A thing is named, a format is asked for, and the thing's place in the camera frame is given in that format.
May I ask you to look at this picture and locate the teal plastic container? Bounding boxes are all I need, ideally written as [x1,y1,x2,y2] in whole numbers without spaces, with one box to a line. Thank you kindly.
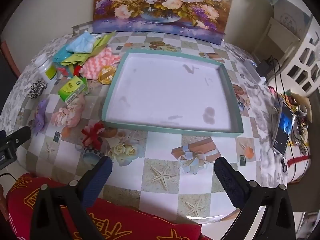
[52,47,74,63]

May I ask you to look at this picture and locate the green tissue pack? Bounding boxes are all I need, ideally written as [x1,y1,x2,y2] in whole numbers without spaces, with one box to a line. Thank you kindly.
[58,76,88,105]

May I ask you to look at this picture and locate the leopard print scrunchie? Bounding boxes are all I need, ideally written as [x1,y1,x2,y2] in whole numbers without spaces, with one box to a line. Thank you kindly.
[27,80,48,99]

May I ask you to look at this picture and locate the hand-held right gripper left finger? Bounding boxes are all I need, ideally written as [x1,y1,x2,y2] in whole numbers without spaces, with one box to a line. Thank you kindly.
[29,156,113,240]

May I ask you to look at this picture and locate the teal shallow tray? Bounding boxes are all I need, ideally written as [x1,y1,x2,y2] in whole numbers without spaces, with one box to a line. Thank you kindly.
[101,49,244,138]

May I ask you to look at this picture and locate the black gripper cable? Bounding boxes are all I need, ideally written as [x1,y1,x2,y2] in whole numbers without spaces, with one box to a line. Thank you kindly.
[0,172,19,182]

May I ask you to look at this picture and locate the black charger cable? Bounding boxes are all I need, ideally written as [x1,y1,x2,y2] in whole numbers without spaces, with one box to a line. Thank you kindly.
[271,58,310,183]

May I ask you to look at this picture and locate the black charger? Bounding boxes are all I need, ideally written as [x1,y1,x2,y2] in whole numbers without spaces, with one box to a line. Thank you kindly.
[256,59,275,77]

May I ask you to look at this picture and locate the checkered printed tablecloth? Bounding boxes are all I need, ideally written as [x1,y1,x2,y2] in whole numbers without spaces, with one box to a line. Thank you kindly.
[15,29,275,224]

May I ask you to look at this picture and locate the white bottle with green label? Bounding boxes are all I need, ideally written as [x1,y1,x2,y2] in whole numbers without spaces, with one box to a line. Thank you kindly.
[34,53,58,84]

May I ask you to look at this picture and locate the white power strip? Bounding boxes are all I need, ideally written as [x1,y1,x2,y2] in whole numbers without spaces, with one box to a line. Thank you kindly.
[240,59,267,85]

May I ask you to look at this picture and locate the pile of assorted trinkets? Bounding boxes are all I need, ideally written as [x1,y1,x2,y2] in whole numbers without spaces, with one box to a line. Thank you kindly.
[269,85,315,155]

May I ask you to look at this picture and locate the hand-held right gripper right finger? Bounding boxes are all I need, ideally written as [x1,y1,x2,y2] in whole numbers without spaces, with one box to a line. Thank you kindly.
[214,156,297,240]

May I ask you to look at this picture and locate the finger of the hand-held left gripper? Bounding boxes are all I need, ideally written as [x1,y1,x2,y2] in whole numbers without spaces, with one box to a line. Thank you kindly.
[5,126,32,147]

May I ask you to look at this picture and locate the flower painting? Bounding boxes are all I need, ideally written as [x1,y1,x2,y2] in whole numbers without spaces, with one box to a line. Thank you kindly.
[93,0,237,46]

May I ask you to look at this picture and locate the blue face mask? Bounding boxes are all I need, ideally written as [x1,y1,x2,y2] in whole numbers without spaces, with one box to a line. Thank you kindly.
[65,31,100,54]

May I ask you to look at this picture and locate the red and white fuzzy scrunchie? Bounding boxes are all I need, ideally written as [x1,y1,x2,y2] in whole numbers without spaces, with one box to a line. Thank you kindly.
[81,122,105,147]

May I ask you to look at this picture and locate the white lattice chair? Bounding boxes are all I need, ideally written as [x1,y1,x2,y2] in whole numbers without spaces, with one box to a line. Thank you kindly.
[267,12,320,98]

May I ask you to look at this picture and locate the cream wooden stool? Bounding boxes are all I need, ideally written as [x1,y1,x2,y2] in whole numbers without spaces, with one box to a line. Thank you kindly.
[251,17,300,63]

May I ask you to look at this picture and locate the smartphone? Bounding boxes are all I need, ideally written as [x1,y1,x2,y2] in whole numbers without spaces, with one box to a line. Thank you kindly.
[271,102,295,155]

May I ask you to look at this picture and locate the lime green cloth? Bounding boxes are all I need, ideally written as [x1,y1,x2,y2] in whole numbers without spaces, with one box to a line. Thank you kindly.
[61,31,117,67]

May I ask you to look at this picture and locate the pink and white wavy cloth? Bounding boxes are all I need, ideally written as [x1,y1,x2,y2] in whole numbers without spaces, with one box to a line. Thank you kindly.
[79,47,122,80]

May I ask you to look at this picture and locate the red fringed cloth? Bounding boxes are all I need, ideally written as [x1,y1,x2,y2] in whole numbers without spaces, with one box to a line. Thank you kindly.
[286,154,313,168]

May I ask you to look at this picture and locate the red-brown wooden frame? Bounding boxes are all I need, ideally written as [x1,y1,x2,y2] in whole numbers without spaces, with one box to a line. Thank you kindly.
[0,36,20,80]

